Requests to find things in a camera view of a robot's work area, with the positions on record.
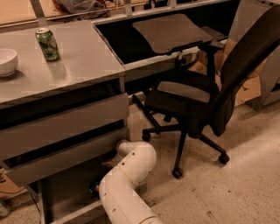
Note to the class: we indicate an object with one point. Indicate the blue pepsi can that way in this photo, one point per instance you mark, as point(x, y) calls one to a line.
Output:
point(94, 188)

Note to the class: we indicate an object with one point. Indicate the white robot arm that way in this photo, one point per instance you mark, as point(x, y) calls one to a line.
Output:
point(131, 165)

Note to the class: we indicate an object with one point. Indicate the grey drawer cabinet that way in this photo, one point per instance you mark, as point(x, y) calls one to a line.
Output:
point(86, 72)

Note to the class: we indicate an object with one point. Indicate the bottom grey drawer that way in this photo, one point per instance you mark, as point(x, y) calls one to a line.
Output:
point(65, 197)

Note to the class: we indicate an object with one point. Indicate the grey drawer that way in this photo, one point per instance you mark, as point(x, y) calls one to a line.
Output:
point(34, 135)
point(57, 162)
point(65, 197)

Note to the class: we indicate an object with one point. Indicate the green soda can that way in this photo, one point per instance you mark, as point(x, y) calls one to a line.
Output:
point(47, 43)

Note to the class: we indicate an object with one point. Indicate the top grey drawer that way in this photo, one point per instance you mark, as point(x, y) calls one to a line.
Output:
point(34, 135)

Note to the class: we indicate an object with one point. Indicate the middle grey drawer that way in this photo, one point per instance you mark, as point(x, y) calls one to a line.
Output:
point(57, 162)

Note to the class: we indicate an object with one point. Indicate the black office chair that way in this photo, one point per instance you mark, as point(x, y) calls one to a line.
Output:
point(195, 100)

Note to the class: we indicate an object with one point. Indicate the grey cloth on desk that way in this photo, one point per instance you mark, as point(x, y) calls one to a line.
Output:
point(92, 8)

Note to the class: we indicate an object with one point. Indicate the white bowl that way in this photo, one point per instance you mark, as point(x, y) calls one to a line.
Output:
point(8, 62)

